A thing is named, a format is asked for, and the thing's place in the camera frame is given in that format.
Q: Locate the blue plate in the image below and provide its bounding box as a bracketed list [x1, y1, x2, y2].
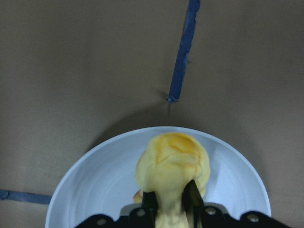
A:
[45, 126, 271, 228]

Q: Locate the yellow bread loaf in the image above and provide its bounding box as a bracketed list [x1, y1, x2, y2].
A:
[133, 133, 210, 228]

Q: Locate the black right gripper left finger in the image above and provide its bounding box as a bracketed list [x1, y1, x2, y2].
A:
[142, 191, 158, 228]

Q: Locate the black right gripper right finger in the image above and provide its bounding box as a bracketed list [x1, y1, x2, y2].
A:
[182, 180, 204, 228]

